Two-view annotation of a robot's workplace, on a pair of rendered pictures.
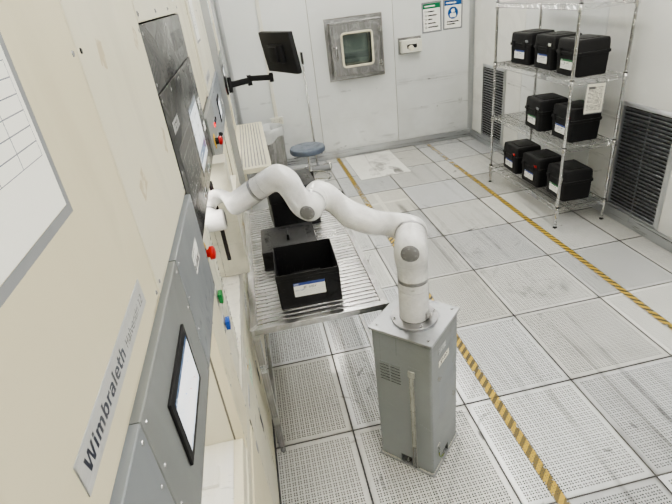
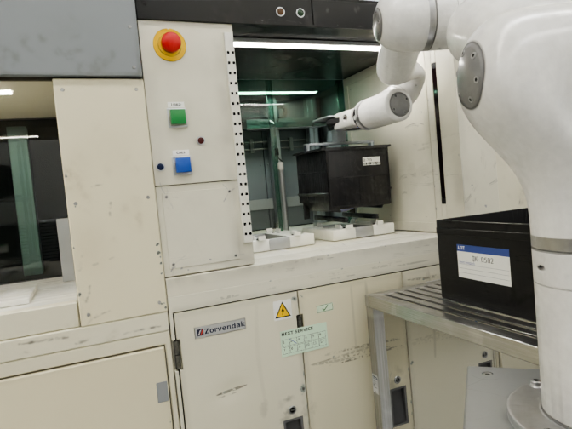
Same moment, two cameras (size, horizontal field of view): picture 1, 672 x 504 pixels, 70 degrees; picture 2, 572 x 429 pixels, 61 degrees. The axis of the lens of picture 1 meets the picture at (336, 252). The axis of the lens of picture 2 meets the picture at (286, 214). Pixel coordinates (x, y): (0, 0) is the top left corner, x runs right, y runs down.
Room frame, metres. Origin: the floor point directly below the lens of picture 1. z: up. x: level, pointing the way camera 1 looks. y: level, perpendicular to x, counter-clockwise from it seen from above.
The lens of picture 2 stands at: (1.16, -0.67, 1.03)
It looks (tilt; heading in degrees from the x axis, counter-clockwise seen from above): 3 degrees down; 74
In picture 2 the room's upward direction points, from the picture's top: 5 degrees counter-clockwise
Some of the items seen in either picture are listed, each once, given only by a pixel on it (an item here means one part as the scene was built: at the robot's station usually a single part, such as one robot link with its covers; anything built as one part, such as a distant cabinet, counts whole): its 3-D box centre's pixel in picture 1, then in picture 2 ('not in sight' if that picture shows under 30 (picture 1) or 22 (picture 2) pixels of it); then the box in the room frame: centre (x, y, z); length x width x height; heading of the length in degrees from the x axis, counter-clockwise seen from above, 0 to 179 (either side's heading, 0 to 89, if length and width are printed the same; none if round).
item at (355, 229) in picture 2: not in sight; (346, 228); (1.74, 0.73, 0.89); 0.22 x 0.21 x 0.04; 97
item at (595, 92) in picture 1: (594, 95); not in sight; (3.56, -2.04, 1.05); 0.17 x 0.03 x 0.26; 97
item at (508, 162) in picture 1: (521, 155); not in sight; (4.51, -1.92, 0.31); 0.30 x 0.28 x 0.26; 5
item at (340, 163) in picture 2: not in sight; (341, 168); (1.74, 0.74, 1.08); 0.24 x 0.20 x 0.32; 7
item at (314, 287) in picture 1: (306, 272); (534, 255); (1.91, 0.15, 0.85); 0.28 x 0.28 x 0.17; 6
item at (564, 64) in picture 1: (581, 55); not in sight; (3.78, -2.02, 1.31); 0.30 x 0.28 x 0.26; 7
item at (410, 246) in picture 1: (411, 256); (558, 128); (1.56, -0.28, 1.07); 0.19 x 0.12 x 0.24; 167
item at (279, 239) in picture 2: not in sight; (265, 238); (1.48, 0.70, 0.89); 0.22 x 0.21 x 0.04; 97
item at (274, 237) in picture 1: (289, 242); not in sight; (2.28, 0.24, 0.83); 0.29 x 0.29 x 0.13; 6
